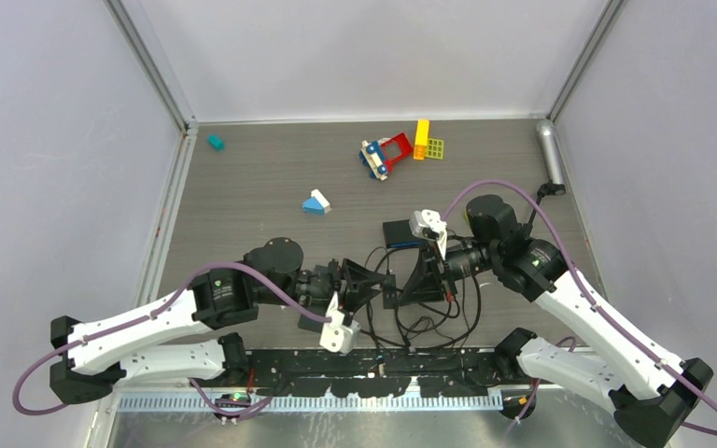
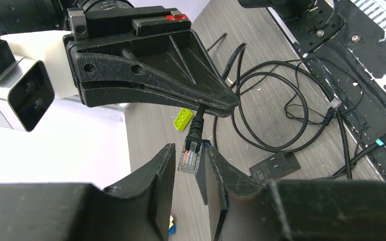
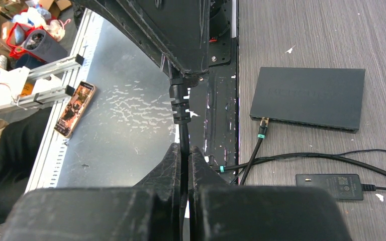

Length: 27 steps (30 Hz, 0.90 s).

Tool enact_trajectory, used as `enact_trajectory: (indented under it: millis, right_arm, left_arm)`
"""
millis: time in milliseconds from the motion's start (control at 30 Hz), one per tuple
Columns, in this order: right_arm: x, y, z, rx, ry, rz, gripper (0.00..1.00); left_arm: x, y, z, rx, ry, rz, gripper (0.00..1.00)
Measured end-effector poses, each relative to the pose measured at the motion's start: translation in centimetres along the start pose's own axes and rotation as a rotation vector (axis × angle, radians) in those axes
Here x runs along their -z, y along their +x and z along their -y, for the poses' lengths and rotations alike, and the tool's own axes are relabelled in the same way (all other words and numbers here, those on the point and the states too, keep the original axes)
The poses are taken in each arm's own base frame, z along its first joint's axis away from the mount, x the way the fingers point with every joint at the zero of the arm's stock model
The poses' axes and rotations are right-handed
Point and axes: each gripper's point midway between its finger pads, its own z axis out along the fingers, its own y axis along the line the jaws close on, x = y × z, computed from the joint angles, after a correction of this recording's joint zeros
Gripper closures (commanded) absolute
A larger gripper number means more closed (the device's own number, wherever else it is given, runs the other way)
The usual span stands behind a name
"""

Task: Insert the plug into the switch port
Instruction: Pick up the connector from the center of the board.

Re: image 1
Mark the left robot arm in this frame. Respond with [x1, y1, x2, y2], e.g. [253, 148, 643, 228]
[49, 237, 396, 405]

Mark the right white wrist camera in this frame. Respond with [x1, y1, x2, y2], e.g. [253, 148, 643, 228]
[409, 209, 448, 259]

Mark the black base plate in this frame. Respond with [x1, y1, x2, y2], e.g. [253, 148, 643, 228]
[248, 348, 533, 399]

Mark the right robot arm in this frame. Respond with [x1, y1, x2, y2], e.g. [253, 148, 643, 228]
[408, 195, 713, 447]

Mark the black power adapter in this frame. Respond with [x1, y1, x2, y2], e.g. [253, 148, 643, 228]
[383, 287, 398, 310]

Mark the black network switch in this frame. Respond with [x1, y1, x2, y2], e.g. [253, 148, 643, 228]
[381, 219, 422, 249]

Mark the lime green grid plate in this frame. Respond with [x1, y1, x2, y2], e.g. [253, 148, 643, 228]
[425, 138, 444, 160]

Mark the black mini tripod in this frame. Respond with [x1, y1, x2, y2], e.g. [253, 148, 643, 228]
[523, 181, 567, 238]

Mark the blue white toy brick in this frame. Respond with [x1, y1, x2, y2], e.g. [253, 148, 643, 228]
[302, 189, 331, 216]

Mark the teal block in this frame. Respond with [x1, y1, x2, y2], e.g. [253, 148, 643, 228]
[207, 134, 225, 151]

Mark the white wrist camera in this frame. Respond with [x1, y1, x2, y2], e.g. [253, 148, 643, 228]
[319, 292, 361, 354]
[409, 209, 448, 259]

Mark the red blue toy vehicle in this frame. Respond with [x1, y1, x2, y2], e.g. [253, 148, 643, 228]
[358, 133, 414, 181]

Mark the silver microphone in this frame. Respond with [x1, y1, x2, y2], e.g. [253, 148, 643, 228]
[536, 119, 565, 189]

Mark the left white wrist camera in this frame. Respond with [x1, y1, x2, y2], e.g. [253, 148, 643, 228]
[319, 292, 361, 354]

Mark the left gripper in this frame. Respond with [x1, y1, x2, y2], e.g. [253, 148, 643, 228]
[259, 259, 387, 320]

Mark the yellow toy brick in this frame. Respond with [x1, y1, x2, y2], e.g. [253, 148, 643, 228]
[413, 119, 430, 161]

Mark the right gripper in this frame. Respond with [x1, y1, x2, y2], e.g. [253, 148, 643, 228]
[398, 236, 499, 303]

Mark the black power adapter cable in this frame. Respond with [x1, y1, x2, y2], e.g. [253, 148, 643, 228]
[364, 246, 465, 347]

